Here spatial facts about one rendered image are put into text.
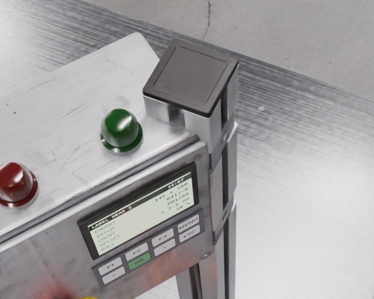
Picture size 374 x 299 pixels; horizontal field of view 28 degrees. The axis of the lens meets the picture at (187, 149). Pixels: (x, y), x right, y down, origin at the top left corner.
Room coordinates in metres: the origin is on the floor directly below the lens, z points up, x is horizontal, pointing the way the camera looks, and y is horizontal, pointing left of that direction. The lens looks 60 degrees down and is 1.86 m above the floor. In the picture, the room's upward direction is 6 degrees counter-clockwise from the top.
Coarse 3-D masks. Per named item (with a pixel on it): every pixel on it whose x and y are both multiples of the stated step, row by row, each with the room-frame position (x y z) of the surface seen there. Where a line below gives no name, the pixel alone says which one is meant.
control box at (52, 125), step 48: (144, 48) 0.31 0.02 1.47; (0, 96) 0.28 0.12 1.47; (48, 96) 0.28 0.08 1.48; (96, 96) 0.27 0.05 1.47; (0, 144) 0.25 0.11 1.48; (48, 144) 0.24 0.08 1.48; (96, 144) 0.24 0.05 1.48; (144, 144) 0.23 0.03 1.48; (192, 144) 0.24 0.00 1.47; (48, 192) 0.21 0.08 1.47; (96, 192) 0.21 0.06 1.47; (0, 240) 0.18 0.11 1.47; (48, 240) 0.19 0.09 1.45; (192, 240) 0.23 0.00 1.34; (0, 288) 0.17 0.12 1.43; (48, 288) 0.18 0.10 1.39; (96, 288) 0.19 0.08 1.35; (144, 288) 0.21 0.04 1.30
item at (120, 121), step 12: (108, 120) 0.24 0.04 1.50; (120, 120) 0.24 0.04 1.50; (132, 120) 0.24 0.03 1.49; (108, 132) 0.23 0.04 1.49; (120, 132) 0.23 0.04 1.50; (132, 132) 0.23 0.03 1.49; (108, 144) 0.23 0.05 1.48; (120, 144) 0.23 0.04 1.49; (132, 144) 0.23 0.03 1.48; (120, 156) 0.23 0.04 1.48
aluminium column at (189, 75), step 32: (160, 64) 0.28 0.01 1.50; (192, 64) 0.27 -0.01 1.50; (224, 64) 0.27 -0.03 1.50; (160, 96) 0.25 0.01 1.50; (192, 96) 0.25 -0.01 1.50; (224, 96) 0.26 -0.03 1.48; (192, 128) 0.24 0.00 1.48; (224, 160) 0.26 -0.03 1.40; (224, 192) 0.26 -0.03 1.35; (224, 224) 0.26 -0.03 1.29; (224, 256) 0.27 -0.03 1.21; (192, 288) 0.25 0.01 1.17; (224, 288) 0.27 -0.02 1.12
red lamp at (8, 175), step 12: (0, 168) 0.22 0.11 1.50; (12, 168) 0.21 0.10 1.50; (24, 168) 0.22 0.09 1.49; (0, 180) 0.21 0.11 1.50; (12, 180) 0.21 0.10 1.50; (24, 180) 0.21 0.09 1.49; (36, 180) 0.21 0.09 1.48; (0, 192) 0.20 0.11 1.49; (12, 192) 0.20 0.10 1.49; (24, 192) 0.20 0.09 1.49; (36, 192) 0.21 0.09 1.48; (0, 204) 0.20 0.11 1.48; (12, 204) 0.20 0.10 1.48; (24, 204) 0.20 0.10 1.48
